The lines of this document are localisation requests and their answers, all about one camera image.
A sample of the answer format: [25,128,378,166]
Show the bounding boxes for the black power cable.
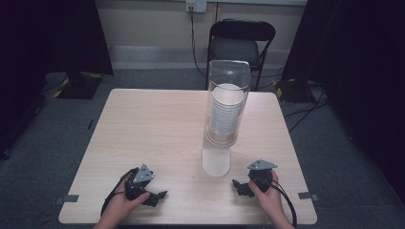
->
[189,5,208,78]

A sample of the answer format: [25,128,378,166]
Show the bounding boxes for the stack of white paper cups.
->
[209,82,245,136]

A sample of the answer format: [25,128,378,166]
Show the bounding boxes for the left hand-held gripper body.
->
[124,163,155,202]

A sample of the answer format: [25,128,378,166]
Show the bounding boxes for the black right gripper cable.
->
[268,179,298,229]

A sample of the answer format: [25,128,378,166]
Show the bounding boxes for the person's right hand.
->
[247,170,284,226]

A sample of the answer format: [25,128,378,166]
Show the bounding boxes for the grey tape strip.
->
[53,194,80,205]
[297,191,321,201]

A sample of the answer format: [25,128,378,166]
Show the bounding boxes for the black stand base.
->
[274,78,317,104]
[56,72,104,100]

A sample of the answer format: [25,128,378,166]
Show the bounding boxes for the black floor cables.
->
[282,84,330,134]

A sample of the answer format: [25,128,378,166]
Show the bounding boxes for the white wall socket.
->
[185,0,208,14]

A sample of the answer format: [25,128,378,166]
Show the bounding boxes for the person's left hand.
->
[103,185,151,225]

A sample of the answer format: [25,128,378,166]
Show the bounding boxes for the black folding chair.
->
[205,18,277,93]

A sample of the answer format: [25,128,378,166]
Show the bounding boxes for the clear tube cup dispenser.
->
[201,59,252,178]

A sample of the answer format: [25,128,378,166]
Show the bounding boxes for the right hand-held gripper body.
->
[246,158,279,194]

